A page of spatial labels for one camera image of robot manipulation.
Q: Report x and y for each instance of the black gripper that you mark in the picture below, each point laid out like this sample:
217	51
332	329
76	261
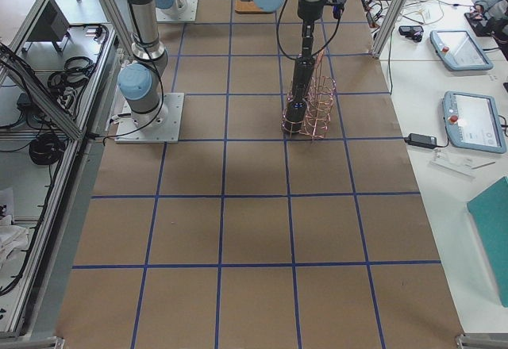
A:
309	9

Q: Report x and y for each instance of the dark wine bottle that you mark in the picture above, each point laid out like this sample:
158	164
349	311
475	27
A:
294	112
302	75

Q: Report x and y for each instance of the wooden serving tray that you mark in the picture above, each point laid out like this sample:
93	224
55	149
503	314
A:
248	8

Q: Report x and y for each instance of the far teach pendant tablet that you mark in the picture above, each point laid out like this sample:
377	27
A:
459	51

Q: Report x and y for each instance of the teach pendant tablet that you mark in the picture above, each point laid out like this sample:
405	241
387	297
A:
459	51
471	121

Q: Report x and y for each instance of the black power adapter brick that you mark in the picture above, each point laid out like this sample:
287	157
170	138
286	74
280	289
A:
422	141

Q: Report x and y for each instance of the near teach pendant tablet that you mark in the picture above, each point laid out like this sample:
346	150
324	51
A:
471	121

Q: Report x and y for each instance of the clear acrylic holder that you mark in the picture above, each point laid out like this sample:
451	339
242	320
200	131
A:
459	165

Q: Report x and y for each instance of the teal box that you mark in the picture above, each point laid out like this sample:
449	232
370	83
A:
489	210

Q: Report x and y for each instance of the copper wire bottle basket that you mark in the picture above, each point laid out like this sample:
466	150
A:
320	101

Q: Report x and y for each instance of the aluminium frame post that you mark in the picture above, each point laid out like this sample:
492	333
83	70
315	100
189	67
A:
386	28

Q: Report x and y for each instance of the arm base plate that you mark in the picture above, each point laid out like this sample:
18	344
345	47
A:
165	128
188	16

